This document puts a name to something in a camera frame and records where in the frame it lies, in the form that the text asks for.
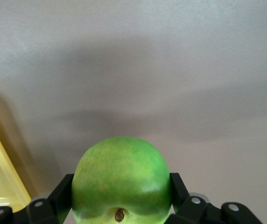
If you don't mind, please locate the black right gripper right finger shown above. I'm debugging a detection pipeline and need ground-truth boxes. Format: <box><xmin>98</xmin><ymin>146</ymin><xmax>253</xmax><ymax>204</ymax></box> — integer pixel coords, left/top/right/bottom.
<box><xmin>168</xmin><ymin>172</ymin><xmax>265</xmax><ymax>224</ymax></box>

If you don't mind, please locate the green apple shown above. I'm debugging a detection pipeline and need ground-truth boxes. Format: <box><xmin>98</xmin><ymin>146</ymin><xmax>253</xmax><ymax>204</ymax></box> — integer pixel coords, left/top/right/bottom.
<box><xmin>71</xmin><ymin>136</ymin><xmax>173</xmax><ymax>224</ymax></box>

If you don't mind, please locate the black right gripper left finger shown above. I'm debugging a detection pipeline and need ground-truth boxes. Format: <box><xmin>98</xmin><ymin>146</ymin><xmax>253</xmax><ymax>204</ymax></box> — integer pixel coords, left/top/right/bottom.
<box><xmin>0</xmin><ymin>173</ymin><xmax>75</xmax><ymax>224</ymax></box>

